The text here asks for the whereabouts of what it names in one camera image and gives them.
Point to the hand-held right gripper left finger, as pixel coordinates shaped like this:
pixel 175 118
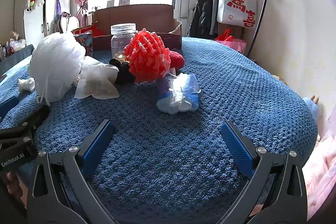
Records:
pixel 97 145

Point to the red knitted item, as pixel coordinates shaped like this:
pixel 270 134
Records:
pixel 147 56

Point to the black jacket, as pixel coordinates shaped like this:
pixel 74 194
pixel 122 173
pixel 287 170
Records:
pixel 203 14

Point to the pink quilt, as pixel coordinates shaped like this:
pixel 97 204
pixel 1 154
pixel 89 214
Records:
pixel 321 171

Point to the grey card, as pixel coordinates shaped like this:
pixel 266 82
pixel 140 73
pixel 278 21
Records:
pixel 110 3

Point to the dark rectangular box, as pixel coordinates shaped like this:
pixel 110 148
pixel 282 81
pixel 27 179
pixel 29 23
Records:
pixel 85 43

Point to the blue knitted blanket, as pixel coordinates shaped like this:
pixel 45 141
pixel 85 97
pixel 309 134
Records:
pixel 157 161

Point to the white mesh bath pouf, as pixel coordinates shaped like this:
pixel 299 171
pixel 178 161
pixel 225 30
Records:
pixel 56 61

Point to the clear jar with gold capsules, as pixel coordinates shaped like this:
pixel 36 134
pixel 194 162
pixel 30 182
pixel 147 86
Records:
pixel 122 41

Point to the black scrunchie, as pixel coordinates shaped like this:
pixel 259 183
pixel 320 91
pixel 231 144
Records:
pixel 123 73

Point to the printed card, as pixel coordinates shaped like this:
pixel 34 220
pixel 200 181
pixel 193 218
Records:
pixel 124 1

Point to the clear plastic bag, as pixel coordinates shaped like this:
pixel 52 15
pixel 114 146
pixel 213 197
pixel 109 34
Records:
pixel 17 44

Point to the white tissue sheet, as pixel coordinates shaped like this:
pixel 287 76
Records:
pixel 95 81

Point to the red plastic bag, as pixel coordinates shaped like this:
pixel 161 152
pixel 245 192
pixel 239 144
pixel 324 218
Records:
pixel 225 35

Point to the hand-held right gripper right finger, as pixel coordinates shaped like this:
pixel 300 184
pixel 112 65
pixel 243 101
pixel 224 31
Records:
pixel 236 145

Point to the brown cardboard box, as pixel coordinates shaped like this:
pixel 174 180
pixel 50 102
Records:
pixel 147 22

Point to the white wardrobe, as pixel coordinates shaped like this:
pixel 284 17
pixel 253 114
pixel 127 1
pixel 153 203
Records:
pixel 34 24

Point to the dark blue bed board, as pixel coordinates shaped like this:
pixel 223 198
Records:
pixel 15 58

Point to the small crumpled white tissue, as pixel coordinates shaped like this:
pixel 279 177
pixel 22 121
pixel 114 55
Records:
pixel 26 84

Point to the white metal frame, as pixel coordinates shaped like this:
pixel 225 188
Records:
pixel 183 3

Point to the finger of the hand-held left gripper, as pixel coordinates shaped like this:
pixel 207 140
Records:
pixel 34 115
pixel 8 106

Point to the chair with white cloth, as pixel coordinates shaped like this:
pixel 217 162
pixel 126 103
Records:
pixel 68 22

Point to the pink bag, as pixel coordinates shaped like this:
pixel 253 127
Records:
pixel 233 44

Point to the person's left hand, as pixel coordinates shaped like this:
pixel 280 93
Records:
pixel 14 187

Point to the red knitted cloth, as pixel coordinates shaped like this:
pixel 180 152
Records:
pixel 177 58

